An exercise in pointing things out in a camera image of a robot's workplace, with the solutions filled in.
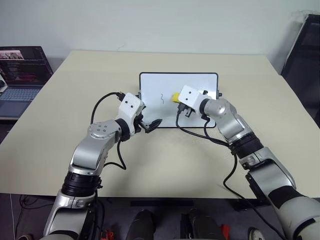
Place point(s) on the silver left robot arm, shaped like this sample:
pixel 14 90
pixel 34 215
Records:
pixel 90 150

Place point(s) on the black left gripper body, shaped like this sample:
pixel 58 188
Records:
pixel 140 122

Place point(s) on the yellow whiteboard eraser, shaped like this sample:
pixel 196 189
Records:
pixel 175 97

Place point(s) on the black chair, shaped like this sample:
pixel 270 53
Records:
pixel 305 62

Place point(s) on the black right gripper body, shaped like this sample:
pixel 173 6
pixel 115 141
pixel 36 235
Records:
pixel 187 110

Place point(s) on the small black-framed whiteboard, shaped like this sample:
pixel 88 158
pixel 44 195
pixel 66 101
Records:
pixel 175 82

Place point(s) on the small red object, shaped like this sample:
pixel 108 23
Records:
pixel 107 235
pixel 225 228

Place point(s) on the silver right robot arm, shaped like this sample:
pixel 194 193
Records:
pixel 230 120

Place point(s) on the white rounded shoe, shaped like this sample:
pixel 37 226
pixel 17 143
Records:
pixel 23 237
pixel 257 234

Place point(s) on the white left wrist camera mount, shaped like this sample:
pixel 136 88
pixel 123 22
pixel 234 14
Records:
pixel 130 106

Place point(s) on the open grey laptop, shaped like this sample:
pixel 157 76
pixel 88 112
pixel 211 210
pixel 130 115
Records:
pixel 22 75

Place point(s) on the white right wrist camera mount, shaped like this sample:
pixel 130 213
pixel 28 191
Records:
pixel 190 97

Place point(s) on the dark rounded shape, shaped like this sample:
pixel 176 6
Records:
pixel 202 225
pixel 141 225

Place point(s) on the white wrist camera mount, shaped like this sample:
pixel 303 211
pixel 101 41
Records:
pixel 190 97
pixel 130 106

